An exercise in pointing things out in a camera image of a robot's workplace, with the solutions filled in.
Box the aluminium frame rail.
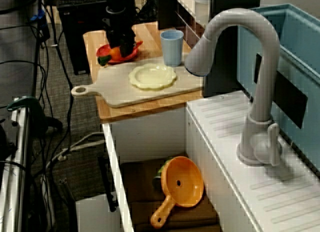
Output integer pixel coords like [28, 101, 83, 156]
[0, 99, 33, 232]

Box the white round container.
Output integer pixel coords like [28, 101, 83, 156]
[192, 0, 212, 24]

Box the grey cable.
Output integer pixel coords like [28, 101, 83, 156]
[46, 131, 106, 168]

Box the grey toy faucet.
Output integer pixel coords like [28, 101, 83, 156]
[184, 7, 283, 167]

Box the beige cutting board with handle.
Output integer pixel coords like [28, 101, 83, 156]
[70, 54, 205, 108]

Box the black cabinet door handle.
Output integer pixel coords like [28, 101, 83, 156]
[97, 156, 120, 212]

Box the blue connector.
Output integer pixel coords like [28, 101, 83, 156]
[29, 9, 45, 22]

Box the teal plastic bin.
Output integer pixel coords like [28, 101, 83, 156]
[237, 2, 320, 178]

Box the black upright post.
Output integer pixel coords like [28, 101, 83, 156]
[203, 0, 261, 98]

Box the black tape patch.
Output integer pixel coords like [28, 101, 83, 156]
[254, 53, 308, 129]

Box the light blue plastic cup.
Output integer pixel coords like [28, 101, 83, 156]
[159, 29, 185, 67]

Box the cream flower-shaped plate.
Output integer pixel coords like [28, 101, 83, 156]
[128, 63, 178, 90]

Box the orange toy strainer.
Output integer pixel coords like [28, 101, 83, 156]
[149, 156, 205, 229]

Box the red round plate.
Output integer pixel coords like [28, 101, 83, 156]
[96, 43, 140, 64]

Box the orange toy carrot green stem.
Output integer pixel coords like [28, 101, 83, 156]
[97, 40, 144, 65]

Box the white toy sink basin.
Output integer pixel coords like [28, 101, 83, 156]
[101, 89, 320, 232]

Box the black computer tower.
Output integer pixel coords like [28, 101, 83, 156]
[57, 0, 118, 75]

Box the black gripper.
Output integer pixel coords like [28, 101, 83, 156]
[102, 6, 137, 57]

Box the green clamp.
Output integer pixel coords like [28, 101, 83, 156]
[6, 96, 63, 133]

